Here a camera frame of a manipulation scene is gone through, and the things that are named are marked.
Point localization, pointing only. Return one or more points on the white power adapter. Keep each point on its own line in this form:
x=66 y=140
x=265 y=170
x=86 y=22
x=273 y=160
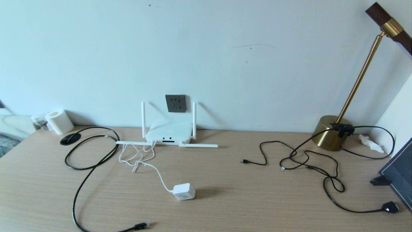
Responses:
x=184 y=191

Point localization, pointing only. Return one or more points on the white router with antennas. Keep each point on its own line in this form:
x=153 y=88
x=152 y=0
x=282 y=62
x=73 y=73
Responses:
x=169 y=132

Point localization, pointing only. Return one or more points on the brass desk lamp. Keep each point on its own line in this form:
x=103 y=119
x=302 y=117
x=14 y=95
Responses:
x=328 y=135

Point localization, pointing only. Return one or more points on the black round desk grommet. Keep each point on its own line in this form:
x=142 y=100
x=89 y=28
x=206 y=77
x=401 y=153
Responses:
x=70 y=139

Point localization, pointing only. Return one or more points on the white paper roll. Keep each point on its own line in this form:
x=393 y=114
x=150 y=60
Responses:
x=59 y=121

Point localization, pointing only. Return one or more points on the crumpled white tissue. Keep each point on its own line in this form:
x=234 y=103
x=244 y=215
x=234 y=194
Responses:
x=370 y=143

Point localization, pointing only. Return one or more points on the grey wall socket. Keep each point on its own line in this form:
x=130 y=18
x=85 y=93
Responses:
x=176 y=103

